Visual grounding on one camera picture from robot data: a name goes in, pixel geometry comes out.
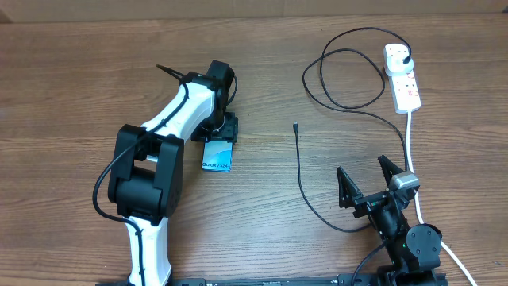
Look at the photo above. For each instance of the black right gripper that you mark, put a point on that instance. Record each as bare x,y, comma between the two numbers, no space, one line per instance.
349,195

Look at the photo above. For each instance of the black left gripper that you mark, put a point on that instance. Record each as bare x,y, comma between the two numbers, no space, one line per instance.
227,133

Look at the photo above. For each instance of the blue Galaxy smartphone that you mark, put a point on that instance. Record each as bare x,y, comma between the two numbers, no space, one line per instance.
217,156

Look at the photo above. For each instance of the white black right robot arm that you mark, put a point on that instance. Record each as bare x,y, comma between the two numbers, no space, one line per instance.
414,251

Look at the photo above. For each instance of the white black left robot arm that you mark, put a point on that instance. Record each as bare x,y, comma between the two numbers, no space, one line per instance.
146,174

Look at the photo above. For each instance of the white charger plug adapter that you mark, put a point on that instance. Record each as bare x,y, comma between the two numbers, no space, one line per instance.
395,66

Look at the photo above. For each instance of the white power strip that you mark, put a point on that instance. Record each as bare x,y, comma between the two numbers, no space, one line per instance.
404,88

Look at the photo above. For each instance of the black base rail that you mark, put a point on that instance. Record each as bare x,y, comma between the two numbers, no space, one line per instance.
270,282

